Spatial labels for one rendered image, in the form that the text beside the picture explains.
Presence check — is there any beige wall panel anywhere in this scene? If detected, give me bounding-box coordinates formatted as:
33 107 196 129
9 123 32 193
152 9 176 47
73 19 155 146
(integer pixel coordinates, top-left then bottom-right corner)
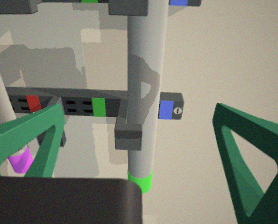
0 0 278 224

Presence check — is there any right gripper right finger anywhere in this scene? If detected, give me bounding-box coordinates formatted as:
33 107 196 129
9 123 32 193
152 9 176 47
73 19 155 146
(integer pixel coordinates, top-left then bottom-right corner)
212 103 278 224

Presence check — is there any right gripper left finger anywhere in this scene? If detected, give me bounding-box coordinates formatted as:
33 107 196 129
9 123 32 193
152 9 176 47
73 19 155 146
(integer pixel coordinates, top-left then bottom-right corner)
0 103 65 177

